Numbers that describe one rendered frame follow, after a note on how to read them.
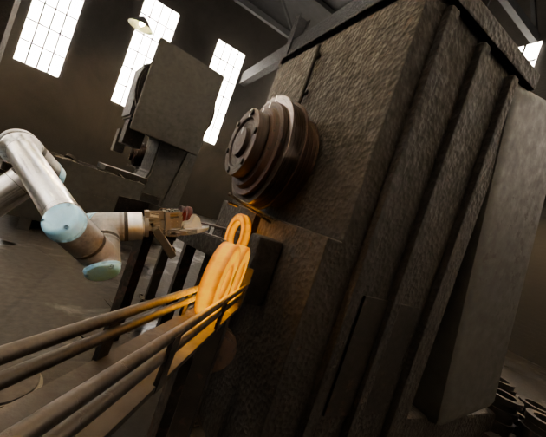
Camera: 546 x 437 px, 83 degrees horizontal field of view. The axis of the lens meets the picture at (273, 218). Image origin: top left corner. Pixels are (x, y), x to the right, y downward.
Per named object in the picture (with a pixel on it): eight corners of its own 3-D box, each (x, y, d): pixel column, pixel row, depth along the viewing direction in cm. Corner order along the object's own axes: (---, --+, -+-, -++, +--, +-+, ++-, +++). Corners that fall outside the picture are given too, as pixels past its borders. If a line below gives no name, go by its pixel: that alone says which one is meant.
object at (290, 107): (234, 201, 151) (265, 110, 150) (280, 218, 110) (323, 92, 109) (222, 197, 148) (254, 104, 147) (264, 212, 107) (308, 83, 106)
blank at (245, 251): (254, 248, 86) (243, 244, 86) (245, 246, 71) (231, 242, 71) (234, 302, 85) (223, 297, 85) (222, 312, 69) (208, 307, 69)
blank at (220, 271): (245, 247, 71) (231, 242, 71) (232, 244, 55) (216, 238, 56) (222, 312, 69) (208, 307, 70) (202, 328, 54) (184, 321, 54)
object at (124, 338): (108, 323, 174) (150, 202, 173) (139, 345, 162) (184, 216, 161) (72, 330, 155) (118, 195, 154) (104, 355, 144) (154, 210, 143)
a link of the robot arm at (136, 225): (128, 244, 94) (127, 236, 102) (146, 243, 96) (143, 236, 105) (127, 214, 92) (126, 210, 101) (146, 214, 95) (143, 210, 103)
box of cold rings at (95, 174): (116, 232, 399) (135, 175, 398) (123, 250, 329) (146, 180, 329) (16, 210, 342) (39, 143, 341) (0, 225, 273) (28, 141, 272)
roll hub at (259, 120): (228, 177, 137) (248, 117, 137) (253, 180, 113) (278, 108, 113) (217, 172, 135) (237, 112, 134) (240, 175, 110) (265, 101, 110)
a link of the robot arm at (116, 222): (81, 251, 91) (83, 226, 97) (128, 249, 97) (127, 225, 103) (79, 231, 85) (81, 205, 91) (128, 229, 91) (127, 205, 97)
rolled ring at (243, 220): (249, 217, 120) (256, 219, 122) (232, 210, 136) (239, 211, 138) (234, 261, 120) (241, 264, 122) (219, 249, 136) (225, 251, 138)
